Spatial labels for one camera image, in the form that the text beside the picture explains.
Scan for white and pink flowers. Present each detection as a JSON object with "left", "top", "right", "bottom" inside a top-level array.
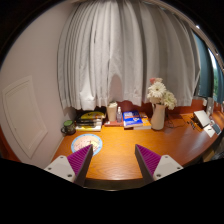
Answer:
[{"left": 146, "top": 77, "right": 178, "bottom": 111}]

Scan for pale thin book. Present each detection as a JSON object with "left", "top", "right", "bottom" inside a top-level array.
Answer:
[{"left": 75, "top": 124, "right": 103, "bottom": 133}]

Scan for thin red book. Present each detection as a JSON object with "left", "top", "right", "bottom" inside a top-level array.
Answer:
[{"left": 103, "top": 119, "right": 125, "bottom": 128}]

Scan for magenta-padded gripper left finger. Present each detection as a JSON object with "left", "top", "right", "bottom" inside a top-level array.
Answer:
[{"left": 43, "top": 143, "right": 94, "bottom": 187}]

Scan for dark book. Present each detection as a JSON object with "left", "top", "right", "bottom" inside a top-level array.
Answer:
[{"left": 75, "top": 117, "right": 104, "bottom": 128}]

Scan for blue book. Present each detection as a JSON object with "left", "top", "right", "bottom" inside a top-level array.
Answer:
[{"left": 122, "top": 110, "right": 144, "bottom": 129}]

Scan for round cartoon-print mouse pad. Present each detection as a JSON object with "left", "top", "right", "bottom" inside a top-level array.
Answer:
[{"left": 70, "top": 133, "right": 103, "bottom": 157}]

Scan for yellow and black book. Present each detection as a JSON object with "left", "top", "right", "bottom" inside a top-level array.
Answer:
[{"left": 79, "top": 110, "right": 106, "bottom": 121}]

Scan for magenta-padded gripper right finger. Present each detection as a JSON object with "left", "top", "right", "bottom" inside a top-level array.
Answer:
[{"left": 134, "top": 143, "right": 184, "bottom": 185}]

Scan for cream lidded container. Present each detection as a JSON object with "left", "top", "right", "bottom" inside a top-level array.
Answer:
[{"left": 106, "top": 101, "right": 119, "bottom": 123}]

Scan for cream ceramic vase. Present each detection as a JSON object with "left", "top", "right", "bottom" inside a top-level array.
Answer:
[{"left": 150, "top": 103, "right": 167, "bottom": 131}]

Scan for white flat device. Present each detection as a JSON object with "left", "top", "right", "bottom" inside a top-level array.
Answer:
[{"left": 193, "top": 109, "right": 212, "bottom": 129}]

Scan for clear spray bottle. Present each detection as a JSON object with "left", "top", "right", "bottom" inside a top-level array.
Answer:
[{"left": 116, "top": 106, "right": 123, "bottom": 124}]

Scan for white curtain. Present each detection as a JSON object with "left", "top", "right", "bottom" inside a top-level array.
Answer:
[{"left": 57, "top": 0, "right": 202, "bottom": 112}]

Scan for dark green mug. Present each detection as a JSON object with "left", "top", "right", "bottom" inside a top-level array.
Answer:
[{"left": 60, "top": 119, "right": 77, "bottom": 136}]

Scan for black cable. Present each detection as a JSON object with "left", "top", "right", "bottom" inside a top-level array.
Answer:
[{"left": 165, "top": 111, "right": 188, "bottom": 130}]

